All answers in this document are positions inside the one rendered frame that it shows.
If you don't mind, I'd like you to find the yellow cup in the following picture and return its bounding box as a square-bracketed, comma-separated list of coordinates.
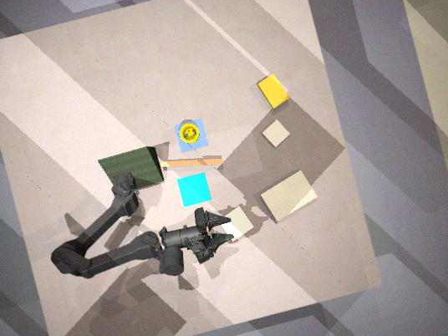
[180, 124, 200, 143]

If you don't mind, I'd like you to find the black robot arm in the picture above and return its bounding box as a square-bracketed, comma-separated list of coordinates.
[51, 172, 210, 279]

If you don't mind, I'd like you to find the tan rectangular bar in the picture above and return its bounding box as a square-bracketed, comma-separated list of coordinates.
[161, 159, 222, 167]

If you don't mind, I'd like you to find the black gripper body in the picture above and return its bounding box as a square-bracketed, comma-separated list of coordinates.
[180, 207, 214, 257]

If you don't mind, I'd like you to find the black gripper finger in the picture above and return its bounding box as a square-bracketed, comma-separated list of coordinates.
[211, 233, 234, 253]
[206, 210, 232, 231]

